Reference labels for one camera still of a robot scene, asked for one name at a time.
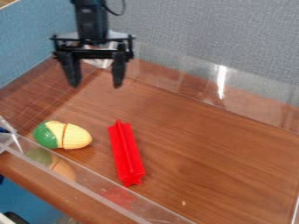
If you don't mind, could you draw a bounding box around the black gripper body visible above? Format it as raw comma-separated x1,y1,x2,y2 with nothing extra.
50,0,136,60

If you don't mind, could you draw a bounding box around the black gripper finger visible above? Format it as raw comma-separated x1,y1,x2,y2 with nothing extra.
112,52,127,88
58,52,82,88

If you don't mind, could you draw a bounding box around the clear acrylic wall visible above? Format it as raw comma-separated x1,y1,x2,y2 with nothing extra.
131,42,299,135
0,135,195,224

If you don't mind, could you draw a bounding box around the clear acrylic left bracket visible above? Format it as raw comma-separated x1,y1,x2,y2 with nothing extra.
0,116,24,154

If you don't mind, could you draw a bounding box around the yellow green toy corn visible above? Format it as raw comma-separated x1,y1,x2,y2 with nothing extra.
32,121,92,150

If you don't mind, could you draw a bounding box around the clear acrylic corner bracket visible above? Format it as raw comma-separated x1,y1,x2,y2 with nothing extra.
84,41,118,69

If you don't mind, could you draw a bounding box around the clear acrylic back wall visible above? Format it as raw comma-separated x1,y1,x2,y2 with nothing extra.
131,42,299,135

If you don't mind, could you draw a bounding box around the red star-shaped plastic bar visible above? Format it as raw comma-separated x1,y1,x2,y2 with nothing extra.
107,120,146,187

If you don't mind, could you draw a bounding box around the clear acrylic front wall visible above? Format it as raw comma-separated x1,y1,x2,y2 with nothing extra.
0,135,195,224

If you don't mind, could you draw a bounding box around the black cable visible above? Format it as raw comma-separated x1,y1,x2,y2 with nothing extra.
102,0,127,17

